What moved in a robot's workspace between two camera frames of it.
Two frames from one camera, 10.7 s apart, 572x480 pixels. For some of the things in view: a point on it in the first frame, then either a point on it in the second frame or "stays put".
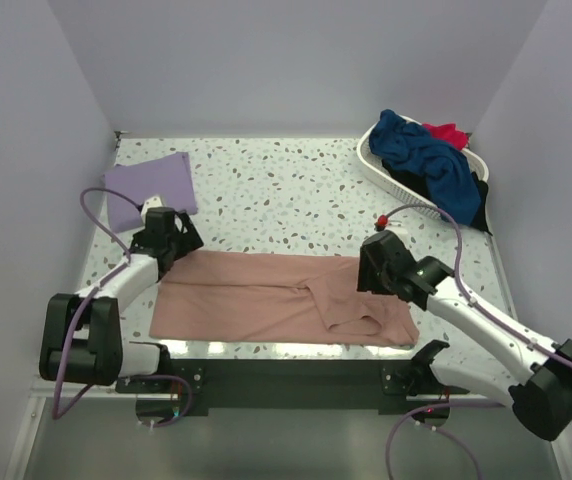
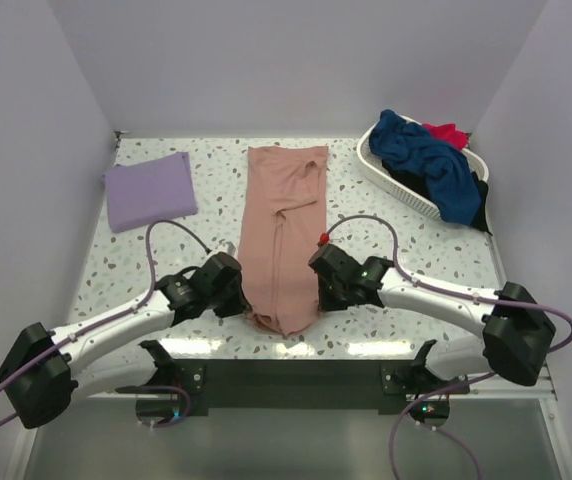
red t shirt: x=448 y=133 stays put
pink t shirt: x=241 y=296 → x=282 y=223
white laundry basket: x=375 y=168 stays put
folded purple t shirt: x=169 y=177 stays put
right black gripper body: x=371 y=279 → x=332 y=296
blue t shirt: x=443 y=167 stays put
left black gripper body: x=183 y=243 → x=228 y=302
